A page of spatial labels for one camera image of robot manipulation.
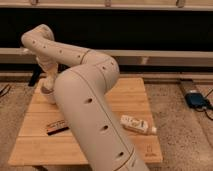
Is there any blue box device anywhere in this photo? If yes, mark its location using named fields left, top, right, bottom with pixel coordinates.
left=185, top=93, right=210, bottom=108

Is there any black cable on floor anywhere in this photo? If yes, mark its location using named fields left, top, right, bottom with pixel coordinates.
left=196, top=88, right=213, bottom=122

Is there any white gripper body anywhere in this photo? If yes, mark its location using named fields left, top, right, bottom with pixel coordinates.
left=36, top=56, right=58, bottom=82

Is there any white plastic bottle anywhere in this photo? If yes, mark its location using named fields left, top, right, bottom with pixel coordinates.
left=120, top=115, right=157, bottom=135

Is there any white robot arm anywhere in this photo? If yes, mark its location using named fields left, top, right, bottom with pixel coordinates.
left=21, top=24, right=149, bottom=171

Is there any wooden table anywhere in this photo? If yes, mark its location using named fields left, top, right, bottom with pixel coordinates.
left=8, top=78, right=154, bottom=166

